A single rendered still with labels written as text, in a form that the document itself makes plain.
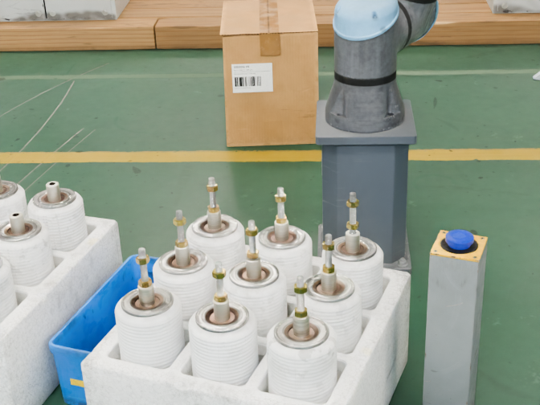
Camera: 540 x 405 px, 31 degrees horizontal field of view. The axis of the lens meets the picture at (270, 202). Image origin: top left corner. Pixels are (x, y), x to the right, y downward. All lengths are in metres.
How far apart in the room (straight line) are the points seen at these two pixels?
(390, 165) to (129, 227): 0.63
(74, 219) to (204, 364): 0.47
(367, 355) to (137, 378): 0.33
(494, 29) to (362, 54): 1.51
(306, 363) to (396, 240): 0.66
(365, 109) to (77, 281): 0.60
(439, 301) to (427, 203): 0.79
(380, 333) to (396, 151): 0.47
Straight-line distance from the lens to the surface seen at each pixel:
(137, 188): 2.30
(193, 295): 1.47
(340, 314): 1.38
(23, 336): 1.56
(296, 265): 1.52
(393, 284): 1.56
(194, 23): 3.24
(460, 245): 1.38
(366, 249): 1.50
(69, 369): 1.59
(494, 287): 1.91
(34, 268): 1.63
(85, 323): 1.67
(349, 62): 1.77
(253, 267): 1.43
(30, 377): 1.60
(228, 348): 1.33
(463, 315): 1.42
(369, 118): 1.78
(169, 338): 1.39
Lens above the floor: 1.01
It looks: 28 degrees down
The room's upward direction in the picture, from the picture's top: 2 degrees counter-clockwise
